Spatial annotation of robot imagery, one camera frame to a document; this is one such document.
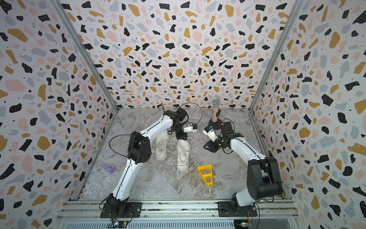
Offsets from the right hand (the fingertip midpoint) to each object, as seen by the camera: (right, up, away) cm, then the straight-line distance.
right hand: (207, 145), depth 89 cm
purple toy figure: (-58, -14, -4) cm, 60 cm away
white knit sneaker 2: (-14, -14, -3) cm, 20 cm away
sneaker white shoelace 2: (-16, -5, 0) cm, 17 cm away
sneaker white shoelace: (-29, 0, +4) cm, 29 cm away
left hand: (-13, +4, +9) cm, 16 cm away
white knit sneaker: (-30, -6, 0) cm, 30 cm away
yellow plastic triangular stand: (-2, -18, -3) cm, 19 cm away
